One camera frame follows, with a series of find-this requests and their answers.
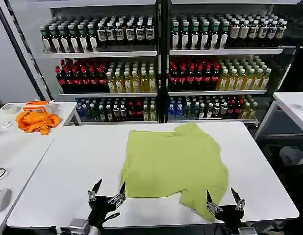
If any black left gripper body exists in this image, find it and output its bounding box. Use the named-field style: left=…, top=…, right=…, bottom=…
left=87, top=195, right=121, bottom=229

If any white table with clear item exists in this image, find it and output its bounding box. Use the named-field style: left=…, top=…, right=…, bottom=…
left=253, top=92, right=303, bottom=165

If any grey rounded device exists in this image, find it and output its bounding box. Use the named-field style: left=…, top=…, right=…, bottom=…
left=0, top=188, right=12, bottom=214

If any light green shirt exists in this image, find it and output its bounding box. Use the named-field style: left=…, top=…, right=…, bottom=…
left=119, top=121, right=229, bottom=222

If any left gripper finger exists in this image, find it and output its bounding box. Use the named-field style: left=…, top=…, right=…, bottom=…
left=87, top=179, right=102, bottom=202
left=107, top=181, right=126, bottom=205

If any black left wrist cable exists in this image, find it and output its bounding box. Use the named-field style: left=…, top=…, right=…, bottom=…
left=102, top=211, right=121, bottom=224

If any white side table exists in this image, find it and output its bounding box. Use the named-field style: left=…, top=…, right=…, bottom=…
left=0, top=101, right=81, bottom=235

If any orange and white box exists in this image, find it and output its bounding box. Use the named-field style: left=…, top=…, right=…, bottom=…
left=23, top=100, right=55, bottom=115

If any orange crumpled cloth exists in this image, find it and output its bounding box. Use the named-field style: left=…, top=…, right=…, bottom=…
left=16, top=110, right=62, bottom=136

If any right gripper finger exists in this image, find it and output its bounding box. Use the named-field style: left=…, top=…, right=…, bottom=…
left=230, top=188, right=246, bottom=211
left=206, top=189, right=223, bottom=216

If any black slanted pole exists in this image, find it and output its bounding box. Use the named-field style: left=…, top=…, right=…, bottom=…
left=0, top=1, right=47, bottom=101

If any grey bundled bag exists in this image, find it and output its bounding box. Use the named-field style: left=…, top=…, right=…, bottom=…
left=278, top=145, right=303, bottom=167

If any white tape roll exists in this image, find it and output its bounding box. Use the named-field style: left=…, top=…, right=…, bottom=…
left=1, top=103, right=19, bottom=115

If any shelf with bottles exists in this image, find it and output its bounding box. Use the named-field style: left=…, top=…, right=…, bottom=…
left=39, top=4, right=164, bottom=124
left=163, top=3, right=298, bottom=125

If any thin black cable loop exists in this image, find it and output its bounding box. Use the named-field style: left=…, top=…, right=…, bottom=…
left=0, top=167, right=9, bottom=184

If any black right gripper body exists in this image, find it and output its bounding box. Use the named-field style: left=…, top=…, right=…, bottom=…
left=216, top=205, right=244, bottom=233

